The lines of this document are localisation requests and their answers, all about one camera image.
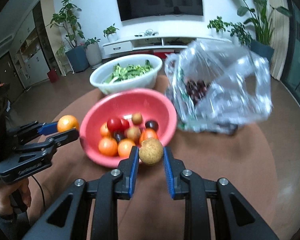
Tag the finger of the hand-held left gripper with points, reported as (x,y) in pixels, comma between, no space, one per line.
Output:
(65,136)
(48,128)

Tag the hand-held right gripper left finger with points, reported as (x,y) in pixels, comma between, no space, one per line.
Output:
(133,170)

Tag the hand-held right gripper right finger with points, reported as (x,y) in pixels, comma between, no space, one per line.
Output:
(168,172)

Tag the orange mandarin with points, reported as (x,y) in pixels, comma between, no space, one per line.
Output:
(104,129)
(126,148)
(67,122)
(107,146)
(148,135)

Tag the brown longan fruit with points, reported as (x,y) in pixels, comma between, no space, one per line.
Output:
(150,152)
(132,133)
(136,117)

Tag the small red tomato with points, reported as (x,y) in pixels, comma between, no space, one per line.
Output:
(125,123)

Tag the large red tomato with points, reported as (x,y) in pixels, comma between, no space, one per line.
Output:
(114,124)

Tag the red plastic basin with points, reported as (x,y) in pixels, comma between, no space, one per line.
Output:
(130,100)

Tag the person's left forearm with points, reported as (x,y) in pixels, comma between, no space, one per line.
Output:
(0,225)

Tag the person's left hand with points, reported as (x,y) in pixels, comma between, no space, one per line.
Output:
(2,197)

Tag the red waste bin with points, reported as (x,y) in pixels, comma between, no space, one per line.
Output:
(52,76)

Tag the dark brown door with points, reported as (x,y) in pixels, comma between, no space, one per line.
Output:
(5,75)

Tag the white plastic basin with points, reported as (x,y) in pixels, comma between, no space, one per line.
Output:
(102,85)

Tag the white storage cabinet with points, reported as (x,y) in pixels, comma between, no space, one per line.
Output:
(27,62)

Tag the tall leafy plant blue pot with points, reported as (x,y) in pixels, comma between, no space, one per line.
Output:
(77,58)

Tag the pile of dark cherries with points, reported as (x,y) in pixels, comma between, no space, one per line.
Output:
(196,90)

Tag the plant in grey pot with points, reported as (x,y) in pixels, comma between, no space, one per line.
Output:
(93,53)

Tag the chopped green vegetables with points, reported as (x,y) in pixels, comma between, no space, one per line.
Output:
(130,70)

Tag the white television cabinet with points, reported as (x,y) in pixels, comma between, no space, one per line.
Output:
(117,46)

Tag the clear plastic bag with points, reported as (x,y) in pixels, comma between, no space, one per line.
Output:
(240,92)

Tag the small plant white pot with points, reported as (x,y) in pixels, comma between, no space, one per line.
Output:
(111,37)

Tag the red box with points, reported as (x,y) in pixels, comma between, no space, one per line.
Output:
(162,54)

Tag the broad-leaf potted plant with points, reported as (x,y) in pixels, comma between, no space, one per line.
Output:
(262,50)

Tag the small bushy potted plant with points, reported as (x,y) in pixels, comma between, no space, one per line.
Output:
(216,25)

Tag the dark-leaf potted plant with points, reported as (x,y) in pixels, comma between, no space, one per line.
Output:
(240,32)

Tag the beige curtain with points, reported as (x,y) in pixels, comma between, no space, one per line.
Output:
(277,30)

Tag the black wall television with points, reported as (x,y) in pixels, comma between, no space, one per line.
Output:
(160,0)

